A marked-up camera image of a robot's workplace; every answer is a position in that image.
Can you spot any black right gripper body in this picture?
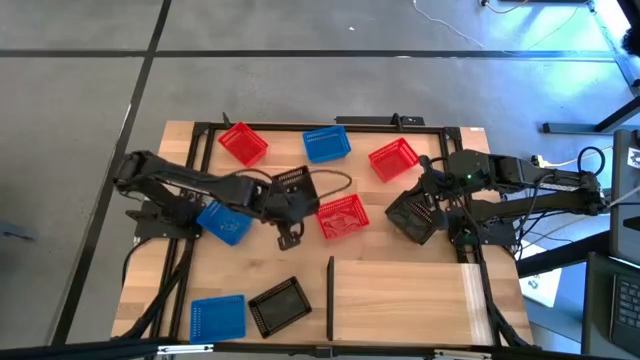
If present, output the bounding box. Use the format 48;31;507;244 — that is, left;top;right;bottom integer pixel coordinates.
417;152;469;201

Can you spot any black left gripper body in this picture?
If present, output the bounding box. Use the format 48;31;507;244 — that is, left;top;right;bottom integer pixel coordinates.
248;180;321;225

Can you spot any black plastic basket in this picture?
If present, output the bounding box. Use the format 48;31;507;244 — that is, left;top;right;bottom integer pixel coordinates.
247;275;313;340
384;189;449;246
271;165;321;211

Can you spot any red plastic basket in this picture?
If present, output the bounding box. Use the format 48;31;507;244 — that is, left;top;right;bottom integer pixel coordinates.
367;137;420;183
315;193;371;241
217;121;270;168

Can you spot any blue plastic basket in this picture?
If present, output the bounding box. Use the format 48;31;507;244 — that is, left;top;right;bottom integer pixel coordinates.
195;199;254;247
301;124;353;164
189;293;248;345

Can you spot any white paper with logo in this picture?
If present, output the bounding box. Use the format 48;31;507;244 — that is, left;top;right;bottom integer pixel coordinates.
518;238;565;309

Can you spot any grey computer case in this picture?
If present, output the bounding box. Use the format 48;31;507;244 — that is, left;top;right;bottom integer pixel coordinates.
608;128;640;267

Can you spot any dark laptop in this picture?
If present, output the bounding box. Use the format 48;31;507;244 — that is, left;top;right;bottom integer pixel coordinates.
581;251;640;359

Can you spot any black gantry beam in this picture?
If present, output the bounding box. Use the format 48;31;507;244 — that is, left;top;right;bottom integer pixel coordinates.
0;338;640;360

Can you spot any person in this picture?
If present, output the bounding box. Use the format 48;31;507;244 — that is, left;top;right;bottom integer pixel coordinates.
621;25;640;57

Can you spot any dark grey floor object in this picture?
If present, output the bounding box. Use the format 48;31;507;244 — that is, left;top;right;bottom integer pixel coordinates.
0;219;40;242

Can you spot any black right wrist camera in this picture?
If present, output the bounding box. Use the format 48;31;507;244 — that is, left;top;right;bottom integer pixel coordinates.
428;207;450;232

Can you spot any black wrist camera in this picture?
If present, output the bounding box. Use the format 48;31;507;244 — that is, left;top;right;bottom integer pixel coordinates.
277;219;306;252
428;207;450;232

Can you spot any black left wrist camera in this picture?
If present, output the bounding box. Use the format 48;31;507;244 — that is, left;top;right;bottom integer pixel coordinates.
277;219;306;252

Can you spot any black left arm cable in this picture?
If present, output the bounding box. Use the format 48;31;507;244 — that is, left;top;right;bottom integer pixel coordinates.
232;167;354;201

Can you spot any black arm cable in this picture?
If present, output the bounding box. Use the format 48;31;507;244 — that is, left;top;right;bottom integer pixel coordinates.
232;167;354;201
577;145;608;177

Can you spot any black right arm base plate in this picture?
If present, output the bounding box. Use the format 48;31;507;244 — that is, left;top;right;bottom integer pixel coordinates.
446;207;517;247

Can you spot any black aluminium table frame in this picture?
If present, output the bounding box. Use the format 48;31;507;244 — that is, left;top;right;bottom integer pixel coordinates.
119;119;535;350

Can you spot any black bar mount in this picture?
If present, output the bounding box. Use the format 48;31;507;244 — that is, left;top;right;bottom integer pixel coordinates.
333;113;426;127

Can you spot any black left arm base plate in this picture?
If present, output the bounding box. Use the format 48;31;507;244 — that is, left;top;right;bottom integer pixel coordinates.
124;198;205;240

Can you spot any black cable bundle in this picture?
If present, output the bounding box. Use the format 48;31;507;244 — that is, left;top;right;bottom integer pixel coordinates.
121;236;196;341
479;294;534;349

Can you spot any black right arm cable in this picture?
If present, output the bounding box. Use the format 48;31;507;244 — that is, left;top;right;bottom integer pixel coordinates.
577;145;608;177

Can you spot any silver aluminium bracket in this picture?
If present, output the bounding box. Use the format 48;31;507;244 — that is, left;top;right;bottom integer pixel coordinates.
432;348;492;360
156;343;215;357

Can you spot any white floor cable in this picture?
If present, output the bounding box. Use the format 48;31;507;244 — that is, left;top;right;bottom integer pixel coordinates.
412;0;487;50

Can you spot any white computer cable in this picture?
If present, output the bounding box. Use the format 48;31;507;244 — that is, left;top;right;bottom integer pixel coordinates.
606;183;640;210

